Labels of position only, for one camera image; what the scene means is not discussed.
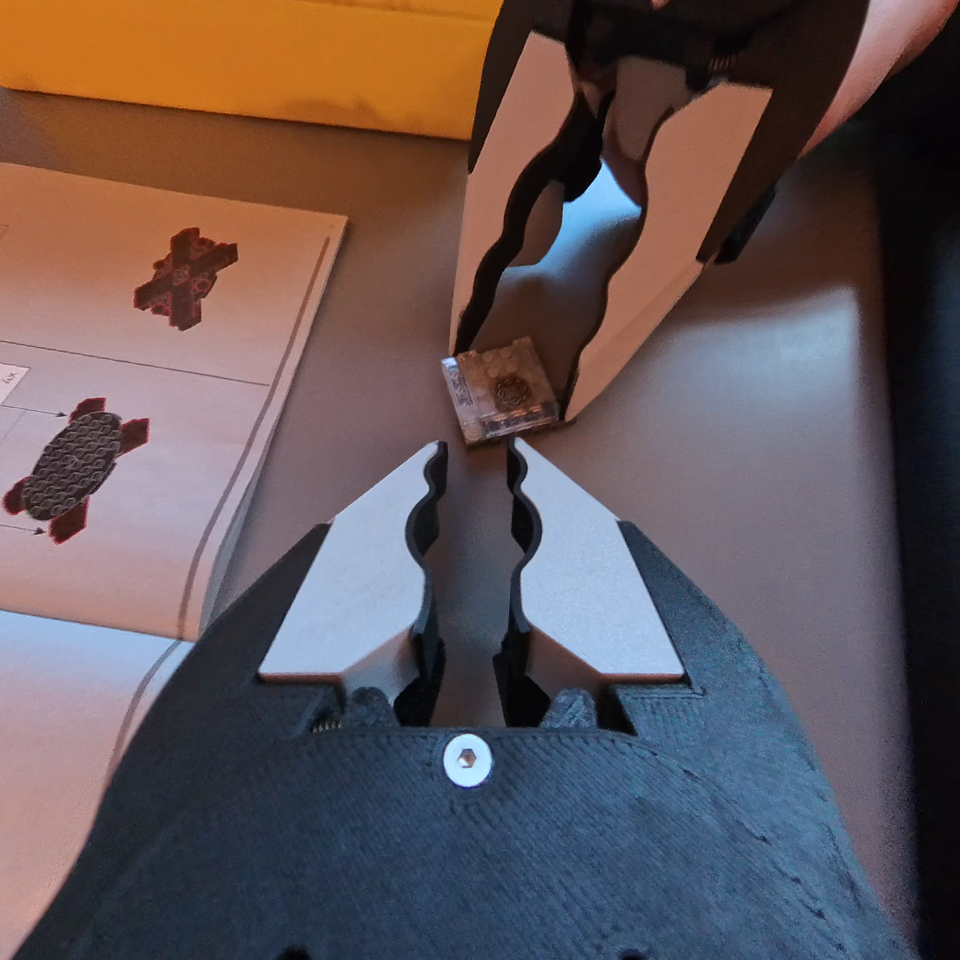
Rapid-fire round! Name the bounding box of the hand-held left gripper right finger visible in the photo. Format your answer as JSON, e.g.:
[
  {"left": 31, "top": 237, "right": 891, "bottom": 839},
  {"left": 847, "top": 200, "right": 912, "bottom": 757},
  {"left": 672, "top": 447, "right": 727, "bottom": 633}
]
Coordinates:
[{"left": 492, "top": 437, "right": 686, "bottom": 727}]

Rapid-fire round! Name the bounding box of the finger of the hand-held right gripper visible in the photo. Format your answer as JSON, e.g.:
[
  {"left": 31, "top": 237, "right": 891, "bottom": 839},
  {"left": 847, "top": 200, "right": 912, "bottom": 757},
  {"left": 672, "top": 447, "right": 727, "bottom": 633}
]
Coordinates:
[
  {"left": 562, "top": 82, "right": 775, "bottom": 423},
  {"left": 448, "top": 30, "right": 603, "bottom": 357}
]

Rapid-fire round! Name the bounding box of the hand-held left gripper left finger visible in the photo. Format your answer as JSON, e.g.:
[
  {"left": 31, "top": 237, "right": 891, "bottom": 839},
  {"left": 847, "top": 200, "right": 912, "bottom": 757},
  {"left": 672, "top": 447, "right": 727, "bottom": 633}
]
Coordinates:
[{"left": 258, "top": 440, "right": 450, "bottom": 727}]

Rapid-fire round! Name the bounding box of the yellow plastic parts bin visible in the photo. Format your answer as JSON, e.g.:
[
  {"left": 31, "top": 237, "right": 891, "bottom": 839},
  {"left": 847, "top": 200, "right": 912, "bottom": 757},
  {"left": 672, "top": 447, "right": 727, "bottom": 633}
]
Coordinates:
[{"left": 0, "top": 0, "right": 505, "bottom": 141}]

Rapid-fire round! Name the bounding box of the grey desk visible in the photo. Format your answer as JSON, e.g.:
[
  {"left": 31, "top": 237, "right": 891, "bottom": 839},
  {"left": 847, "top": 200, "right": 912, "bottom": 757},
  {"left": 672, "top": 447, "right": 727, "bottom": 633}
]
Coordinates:
[{"left": 0, "top": 86, "right": 924, "bottom": 960}]

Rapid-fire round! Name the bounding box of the person's right hand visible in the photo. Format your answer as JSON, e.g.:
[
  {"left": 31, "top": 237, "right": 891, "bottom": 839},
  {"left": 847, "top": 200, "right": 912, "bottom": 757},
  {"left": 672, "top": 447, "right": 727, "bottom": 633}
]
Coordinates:
[{"left": 801, "top": 0, "right": 960, "bottom": 160}]

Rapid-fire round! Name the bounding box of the instruction booklet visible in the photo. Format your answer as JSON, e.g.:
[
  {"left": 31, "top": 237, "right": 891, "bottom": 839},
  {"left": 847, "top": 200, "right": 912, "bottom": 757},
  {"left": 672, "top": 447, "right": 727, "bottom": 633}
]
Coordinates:
[{"left": 0, "top": 163, "right": 350, "bottom": 834}]

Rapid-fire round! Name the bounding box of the black perforated pad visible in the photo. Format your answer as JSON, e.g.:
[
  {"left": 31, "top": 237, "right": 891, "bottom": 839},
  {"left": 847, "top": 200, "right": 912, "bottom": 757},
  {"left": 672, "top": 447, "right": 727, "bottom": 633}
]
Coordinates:
[{"left": 877, "top": 112, "right": 960, "bottom": 960}]

